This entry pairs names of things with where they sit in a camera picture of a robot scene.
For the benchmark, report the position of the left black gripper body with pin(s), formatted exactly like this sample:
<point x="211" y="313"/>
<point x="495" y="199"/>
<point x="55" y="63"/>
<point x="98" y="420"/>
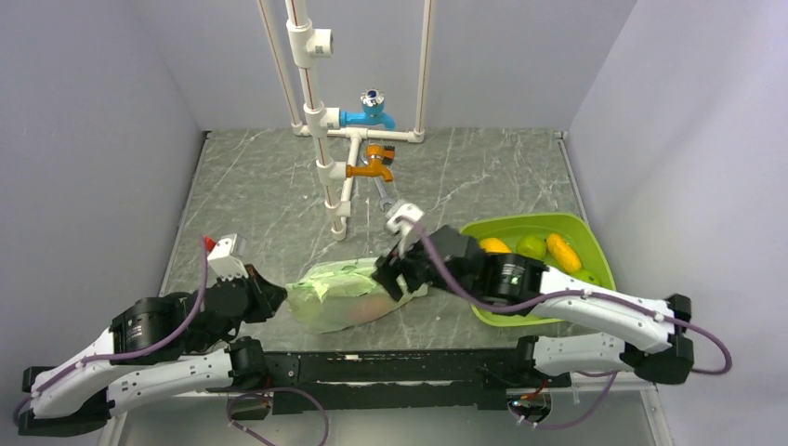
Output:
<point x="261" y="308"/>

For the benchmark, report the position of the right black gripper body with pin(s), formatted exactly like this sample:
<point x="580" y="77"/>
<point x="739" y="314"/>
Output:
<point x="414" y="269"/>

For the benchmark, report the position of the light green plastic bag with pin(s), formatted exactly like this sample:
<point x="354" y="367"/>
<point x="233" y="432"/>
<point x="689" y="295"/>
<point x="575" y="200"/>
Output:
<point x="336" y="295"/>

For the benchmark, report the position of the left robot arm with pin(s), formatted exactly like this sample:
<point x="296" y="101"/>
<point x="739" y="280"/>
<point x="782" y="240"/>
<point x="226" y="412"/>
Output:
<point x="158" y="348"/>

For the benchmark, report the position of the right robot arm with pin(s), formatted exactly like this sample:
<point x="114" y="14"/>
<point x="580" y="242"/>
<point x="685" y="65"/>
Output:
<point x="633" y="334"/>

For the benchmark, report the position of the yellow fake mango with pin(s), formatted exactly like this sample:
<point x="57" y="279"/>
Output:
<point x="494" y="246"/>

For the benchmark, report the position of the green fake lime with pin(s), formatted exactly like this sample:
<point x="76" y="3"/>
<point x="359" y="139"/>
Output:
<point x="532" y="246"/>

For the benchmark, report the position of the yellow fake corn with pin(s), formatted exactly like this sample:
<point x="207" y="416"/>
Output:
<point x="565" y="256"/>

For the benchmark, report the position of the green fake apple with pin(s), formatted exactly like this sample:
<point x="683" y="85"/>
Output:
<point x="587" y="276"/>

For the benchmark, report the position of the silver wrench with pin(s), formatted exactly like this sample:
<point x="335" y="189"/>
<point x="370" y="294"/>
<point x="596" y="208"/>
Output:
<point x="385" y="201"/>

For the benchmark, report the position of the orange faucet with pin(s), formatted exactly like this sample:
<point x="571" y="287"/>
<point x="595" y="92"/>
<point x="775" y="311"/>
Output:
<point x="379" y="158"/>

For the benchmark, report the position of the blue faucet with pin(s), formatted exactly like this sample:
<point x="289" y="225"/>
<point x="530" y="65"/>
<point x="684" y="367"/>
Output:
<point x="372" y="112"/>

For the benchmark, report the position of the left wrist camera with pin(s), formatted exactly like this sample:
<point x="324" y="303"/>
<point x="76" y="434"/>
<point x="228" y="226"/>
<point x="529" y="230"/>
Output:
<point x="225" y="256"/>

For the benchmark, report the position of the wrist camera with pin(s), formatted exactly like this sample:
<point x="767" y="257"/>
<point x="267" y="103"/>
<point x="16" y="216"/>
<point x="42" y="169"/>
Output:
<point x="225" y="256"/>
<point x="401" y="218"/>

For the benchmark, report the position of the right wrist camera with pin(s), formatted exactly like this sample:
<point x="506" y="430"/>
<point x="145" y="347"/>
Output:
<point x="401" y="218"/>

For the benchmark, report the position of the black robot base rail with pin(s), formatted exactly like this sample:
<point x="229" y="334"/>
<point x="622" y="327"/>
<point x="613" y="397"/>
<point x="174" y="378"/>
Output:
<point x="393" y="379"/>

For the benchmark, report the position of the white PVC pipe frame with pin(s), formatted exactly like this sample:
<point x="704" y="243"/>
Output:
<point x="335" y="146"/>

